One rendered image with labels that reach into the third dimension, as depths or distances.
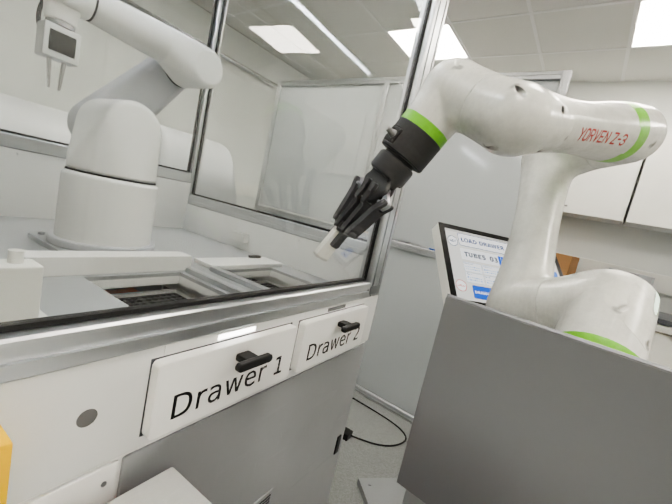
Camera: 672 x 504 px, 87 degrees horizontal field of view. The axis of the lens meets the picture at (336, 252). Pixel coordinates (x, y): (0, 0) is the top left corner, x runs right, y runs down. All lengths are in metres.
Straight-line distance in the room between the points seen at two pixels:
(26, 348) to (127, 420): 0.17
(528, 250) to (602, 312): 0.22
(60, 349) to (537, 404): 0.56
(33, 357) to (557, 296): 0.76
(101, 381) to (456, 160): 1.99
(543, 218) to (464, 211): 1.24
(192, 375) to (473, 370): 0.40
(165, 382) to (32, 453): 0.14
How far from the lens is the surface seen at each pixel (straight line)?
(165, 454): 0.65
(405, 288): 2.24
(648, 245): 4.04
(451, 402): 0.59
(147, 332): 0.52
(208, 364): 0.58
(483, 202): 2.11
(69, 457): 0.56
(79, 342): 0.48
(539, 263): 0.86
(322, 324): 0.79
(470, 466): 0.62
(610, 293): 0.74
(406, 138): 0.64
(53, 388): 0.50
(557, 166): 0.99
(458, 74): 0.65
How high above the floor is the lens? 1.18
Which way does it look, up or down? 7 degrees down
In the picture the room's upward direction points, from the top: 13 degrees clockwise
